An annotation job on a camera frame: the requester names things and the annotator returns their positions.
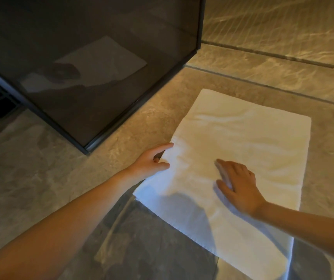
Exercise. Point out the person's left hand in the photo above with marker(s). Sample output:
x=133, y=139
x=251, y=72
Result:
x=143, y=167

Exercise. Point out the person's right hand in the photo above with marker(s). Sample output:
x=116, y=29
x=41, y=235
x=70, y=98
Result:
x=242, y=189

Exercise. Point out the person's left thumb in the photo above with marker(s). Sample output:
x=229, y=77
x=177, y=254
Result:
x=162, y=166

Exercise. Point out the person's right thumb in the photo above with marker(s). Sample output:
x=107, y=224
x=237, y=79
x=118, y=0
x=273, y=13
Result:
x=223, y=188

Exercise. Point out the white towel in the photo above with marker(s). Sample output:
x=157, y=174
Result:
x=242, y=137

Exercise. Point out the person's left forearm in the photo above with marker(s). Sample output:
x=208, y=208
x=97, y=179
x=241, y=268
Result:
x=56, y=227

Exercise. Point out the person's right forearm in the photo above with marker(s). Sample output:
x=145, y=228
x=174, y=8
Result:
x=306, y=230

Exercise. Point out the dark glass shower enclosure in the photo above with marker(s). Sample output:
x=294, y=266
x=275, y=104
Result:
x=97, y=64

